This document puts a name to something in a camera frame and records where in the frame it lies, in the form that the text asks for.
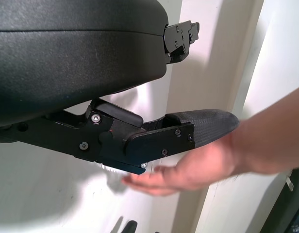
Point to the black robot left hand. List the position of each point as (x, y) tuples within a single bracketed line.
[(67, 60)]

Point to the person's bare hand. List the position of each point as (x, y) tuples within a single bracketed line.
[(200, 170)]

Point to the person's bare forearm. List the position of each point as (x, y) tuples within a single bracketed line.
[(273, 136)]

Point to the black rounded bar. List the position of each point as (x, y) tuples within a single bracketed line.
[(129, 227)]

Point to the dark furniture frame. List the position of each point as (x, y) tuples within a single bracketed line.
[(296, 208)]

